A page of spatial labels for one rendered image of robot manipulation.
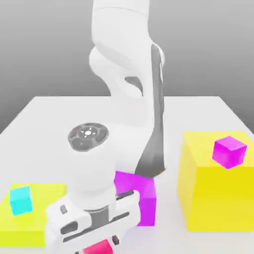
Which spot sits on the large magenta box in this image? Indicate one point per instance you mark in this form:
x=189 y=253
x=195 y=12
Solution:
x=147 y=202

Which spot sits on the small magenta cube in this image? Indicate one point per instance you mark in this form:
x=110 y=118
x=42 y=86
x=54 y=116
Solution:
x=229 y=152

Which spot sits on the large lime yellow box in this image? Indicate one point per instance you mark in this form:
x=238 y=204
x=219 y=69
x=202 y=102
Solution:
x=23 y=230

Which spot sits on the small red cube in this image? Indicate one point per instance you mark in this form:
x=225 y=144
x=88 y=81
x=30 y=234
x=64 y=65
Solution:
x=99 y=248

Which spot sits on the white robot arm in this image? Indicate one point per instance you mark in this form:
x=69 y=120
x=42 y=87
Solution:
x=119 y=59

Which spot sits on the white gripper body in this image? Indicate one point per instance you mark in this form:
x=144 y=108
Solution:
x=93 y=237

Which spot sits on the small cyan cube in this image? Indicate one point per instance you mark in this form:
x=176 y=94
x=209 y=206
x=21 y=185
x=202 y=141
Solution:
x=20 y=200

